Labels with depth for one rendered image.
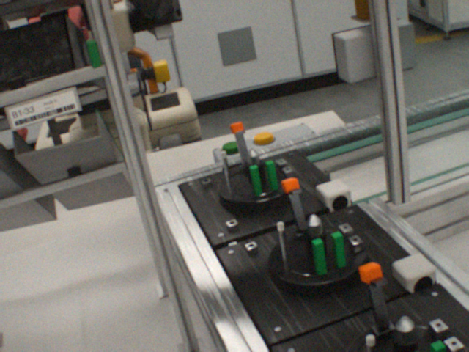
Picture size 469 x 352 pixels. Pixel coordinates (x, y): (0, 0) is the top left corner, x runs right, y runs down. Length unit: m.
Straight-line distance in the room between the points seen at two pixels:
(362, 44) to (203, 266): 0.41
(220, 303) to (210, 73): 3.33
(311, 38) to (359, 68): 3.28
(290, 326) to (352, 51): 0.40
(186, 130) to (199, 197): 0.94
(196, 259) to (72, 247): 0.40
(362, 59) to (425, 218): 0.30
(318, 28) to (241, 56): 0.54
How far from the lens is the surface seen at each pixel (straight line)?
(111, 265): 1.22
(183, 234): 1.06
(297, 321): 0.82
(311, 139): 1.30
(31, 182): 1.05
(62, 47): 0.80
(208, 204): 1.11
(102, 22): 0.75
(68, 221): 1.43
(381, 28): 0.93
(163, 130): 2.05
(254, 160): 1.08
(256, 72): 4.19
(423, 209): 1.08
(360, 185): 1.20
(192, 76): 4.13
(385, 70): 0.94
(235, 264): 0.94
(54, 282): 1.23
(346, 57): 0.94
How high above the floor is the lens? 1.50
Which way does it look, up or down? 26 degrees down
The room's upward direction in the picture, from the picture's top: 11 degrees counter-clockwise
